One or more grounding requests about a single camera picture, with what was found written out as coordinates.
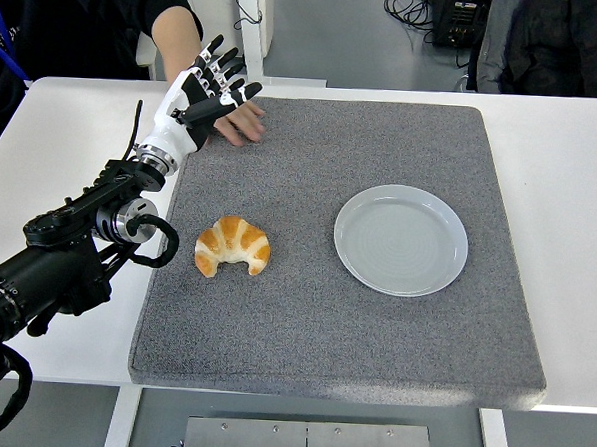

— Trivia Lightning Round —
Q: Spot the person's left hand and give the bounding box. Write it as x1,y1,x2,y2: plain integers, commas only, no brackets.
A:
210,100,268,150

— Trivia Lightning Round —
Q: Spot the white table stand with foot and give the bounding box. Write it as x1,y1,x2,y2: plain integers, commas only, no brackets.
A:
229,0,334,90

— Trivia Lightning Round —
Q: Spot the person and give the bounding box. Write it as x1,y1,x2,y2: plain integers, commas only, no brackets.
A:
0,0,206,179
466,0,597,100

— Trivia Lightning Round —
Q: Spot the grey fabric mat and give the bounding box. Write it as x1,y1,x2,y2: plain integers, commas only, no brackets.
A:
126,88,563,414

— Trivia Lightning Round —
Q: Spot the black electronic box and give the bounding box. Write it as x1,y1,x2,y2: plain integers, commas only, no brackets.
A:
427,0,494,50

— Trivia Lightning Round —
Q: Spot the golden croissant bread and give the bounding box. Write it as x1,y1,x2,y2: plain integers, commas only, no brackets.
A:
193,213,274,282

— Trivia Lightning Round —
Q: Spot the round grey plate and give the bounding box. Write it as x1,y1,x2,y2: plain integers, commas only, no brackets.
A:
330,180,473,301

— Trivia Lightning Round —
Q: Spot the grey metal plate with screws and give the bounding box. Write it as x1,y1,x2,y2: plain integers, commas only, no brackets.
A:
183,413,435,447

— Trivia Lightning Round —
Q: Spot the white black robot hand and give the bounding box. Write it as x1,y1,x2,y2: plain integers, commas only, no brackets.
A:
140,29,266,165

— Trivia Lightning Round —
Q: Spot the thin black cord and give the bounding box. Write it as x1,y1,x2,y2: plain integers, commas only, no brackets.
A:
232,0,265,32

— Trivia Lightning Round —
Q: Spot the black coiled cable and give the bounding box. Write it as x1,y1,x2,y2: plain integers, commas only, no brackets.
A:
380,0,437,45

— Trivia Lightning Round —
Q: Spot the white table leg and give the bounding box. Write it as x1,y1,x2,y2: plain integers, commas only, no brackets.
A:
102,386,144,447
476,407,518,447

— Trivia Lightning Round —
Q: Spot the white chair part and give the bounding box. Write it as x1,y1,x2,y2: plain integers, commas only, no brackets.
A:
135,29,162,82

